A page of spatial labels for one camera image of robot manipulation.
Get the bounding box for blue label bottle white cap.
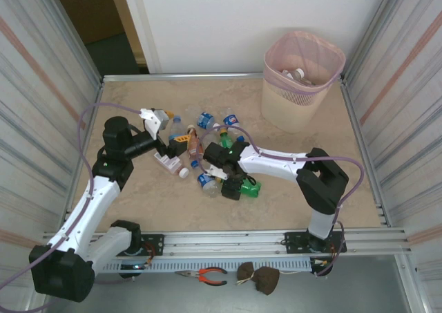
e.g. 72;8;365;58
196;111;222;131
197;172;221;199

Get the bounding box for dark blue label bottle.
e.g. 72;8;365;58
222;107;245;144

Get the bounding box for beige plastic waste bin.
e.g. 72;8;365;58
260;30;347;134

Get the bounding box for pink bin liner bag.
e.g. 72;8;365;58
264;30;347;98

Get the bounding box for water bottle light blue label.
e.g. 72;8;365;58
168;115;189;146

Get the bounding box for pink drink bottle white label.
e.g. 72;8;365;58
153;152;190;179

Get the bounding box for aluminium table edge bar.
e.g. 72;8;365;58
102;72;263;83

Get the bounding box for brown cloth pouch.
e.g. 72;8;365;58
236;261;280;296

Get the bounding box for brown wooden door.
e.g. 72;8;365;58
50;0;139;65

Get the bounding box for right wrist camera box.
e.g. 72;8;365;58
203;164;229;182

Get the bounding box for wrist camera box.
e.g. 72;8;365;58
203;164;229;182
140;108;172;141

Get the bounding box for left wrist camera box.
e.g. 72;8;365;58
140;108;172;141

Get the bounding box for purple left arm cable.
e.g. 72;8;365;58
0;102;142;313

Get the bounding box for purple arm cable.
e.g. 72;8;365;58
0;102;142;313
200;126;366;278

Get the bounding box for aluminium mounting rail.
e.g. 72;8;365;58
41;227;414;258

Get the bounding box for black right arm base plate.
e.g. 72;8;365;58
285;230;347;255

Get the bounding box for orange handled pliers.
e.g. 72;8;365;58
174;267;229;287

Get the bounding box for white slotted cable duct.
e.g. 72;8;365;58
93;257;334;274

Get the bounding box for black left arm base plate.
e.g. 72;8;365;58
117;234;165;258

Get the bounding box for white door frame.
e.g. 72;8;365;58
106;0;163;75

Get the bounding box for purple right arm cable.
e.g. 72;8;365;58
200;126;366;278

